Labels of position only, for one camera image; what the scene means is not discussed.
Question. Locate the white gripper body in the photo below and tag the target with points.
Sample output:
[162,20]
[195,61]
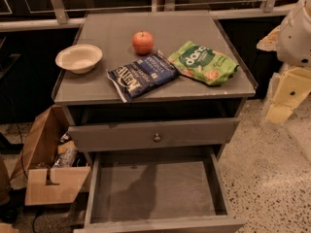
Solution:
[295,41]

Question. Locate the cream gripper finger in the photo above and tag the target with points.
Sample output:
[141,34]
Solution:
[293,88]
[269,42]

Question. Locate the blue chip bag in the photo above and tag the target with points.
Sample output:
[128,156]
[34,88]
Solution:
[142,76]

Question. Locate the green snack bag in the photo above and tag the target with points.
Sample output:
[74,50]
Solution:
[202,64]

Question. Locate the grey drawer cabinet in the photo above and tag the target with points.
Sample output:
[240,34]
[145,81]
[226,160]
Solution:
[153,118]

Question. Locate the round metal drawer knob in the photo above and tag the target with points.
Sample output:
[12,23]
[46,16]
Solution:
[157,138]

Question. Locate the grey top drawer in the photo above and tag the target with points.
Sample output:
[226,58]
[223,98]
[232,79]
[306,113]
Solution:
[140,135]

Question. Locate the open grey middle drawer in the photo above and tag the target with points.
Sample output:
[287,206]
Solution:
[158,191]

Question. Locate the red apple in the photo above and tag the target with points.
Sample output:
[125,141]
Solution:
[143,42]

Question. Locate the white paper bowl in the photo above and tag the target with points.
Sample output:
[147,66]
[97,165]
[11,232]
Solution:
[79,59]

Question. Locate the plastic bottle in box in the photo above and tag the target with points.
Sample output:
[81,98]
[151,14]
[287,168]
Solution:
[65,159]

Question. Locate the open cardboard box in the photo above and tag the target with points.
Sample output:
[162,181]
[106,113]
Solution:
[46,185]

